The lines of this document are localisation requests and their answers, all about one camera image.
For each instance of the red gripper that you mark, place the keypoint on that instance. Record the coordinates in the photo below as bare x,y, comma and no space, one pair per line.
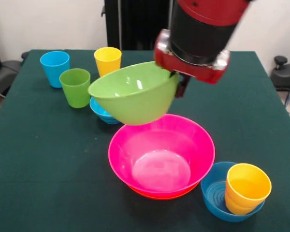
195,71

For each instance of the large green bowl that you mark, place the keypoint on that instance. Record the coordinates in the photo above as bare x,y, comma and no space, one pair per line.
135,104

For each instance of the large pink bowl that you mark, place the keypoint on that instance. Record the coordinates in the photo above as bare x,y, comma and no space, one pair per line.
159,149

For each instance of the dark blue bowl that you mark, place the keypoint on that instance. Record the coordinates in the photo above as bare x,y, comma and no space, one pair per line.
212,174

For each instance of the orange bowl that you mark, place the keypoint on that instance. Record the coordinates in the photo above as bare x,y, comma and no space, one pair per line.
159,196

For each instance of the short yellow cup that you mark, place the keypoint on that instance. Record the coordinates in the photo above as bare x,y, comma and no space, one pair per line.
246,186
239,210

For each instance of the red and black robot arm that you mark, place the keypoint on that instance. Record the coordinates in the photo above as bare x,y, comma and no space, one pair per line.
203,29

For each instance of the tall yellow cup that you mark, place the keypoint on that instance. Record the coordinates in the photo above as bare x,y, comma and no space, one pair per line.
106,62

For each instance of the green cup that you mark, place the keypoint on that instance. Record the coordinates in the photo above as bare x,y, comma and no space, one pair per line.
76,91

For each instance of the blue cup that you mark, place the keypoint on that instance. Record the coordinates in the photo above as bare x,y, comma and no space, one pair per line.
53,70

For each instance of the dark green table cloth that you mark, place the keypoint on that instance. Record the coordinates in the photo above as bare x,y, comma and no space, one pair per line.
62,188

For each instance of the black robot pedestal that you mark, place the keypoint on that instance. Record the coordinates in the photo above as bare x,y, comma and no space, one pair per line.
135,24

